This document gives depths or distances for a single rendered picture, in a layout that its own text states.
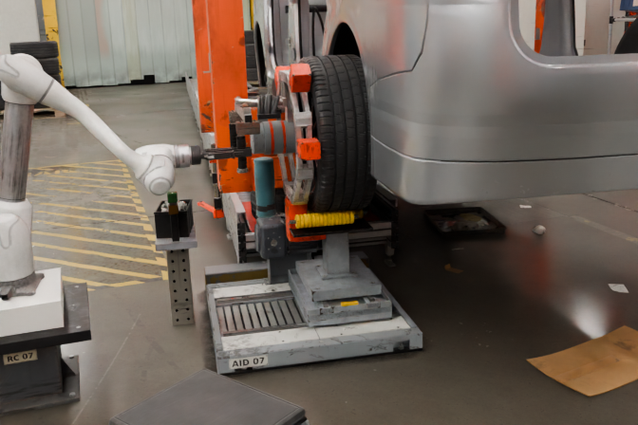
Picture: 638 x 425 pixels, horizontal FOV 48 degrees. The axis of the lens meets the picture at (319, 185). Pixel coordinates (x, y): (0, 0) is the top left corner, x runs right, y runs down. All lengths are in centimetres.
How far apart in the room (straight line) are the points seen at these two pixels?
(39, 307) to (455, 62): 163
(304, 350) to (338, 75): 109
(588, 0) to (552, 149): 535
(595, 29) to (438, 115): 550
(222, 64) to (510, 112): 165
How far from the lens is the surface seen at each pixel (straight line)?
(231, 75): 337
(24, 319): 271
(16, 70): 266
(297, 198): 291
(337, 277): 312
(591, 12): 751
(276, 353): 285
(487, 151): 215
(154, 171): 259
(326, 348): 288
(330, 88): 276
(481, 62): 207
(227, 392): 206
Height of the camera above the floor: 134
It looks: 14 degrees down
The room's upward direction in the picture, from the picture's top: 2 degrees counter-clockwise
